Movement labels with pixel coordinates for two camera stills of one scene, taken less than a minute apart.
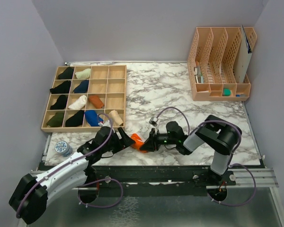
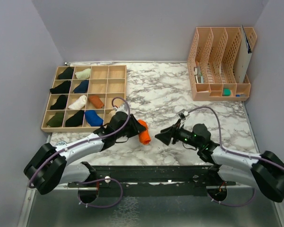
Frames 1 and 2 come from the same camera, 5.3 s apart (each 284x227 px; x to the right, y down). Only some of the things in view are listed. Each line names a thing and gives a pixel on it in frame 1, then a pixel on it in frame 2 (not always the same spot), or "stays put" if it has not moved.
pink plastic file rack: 212,55 stays put
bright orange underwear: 138,143 → 144,136
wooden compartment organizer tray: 84,98 stays put
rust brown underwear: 96,101 stays put
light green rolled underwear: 84,74 stays put
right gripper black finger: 149,144 → 167,135
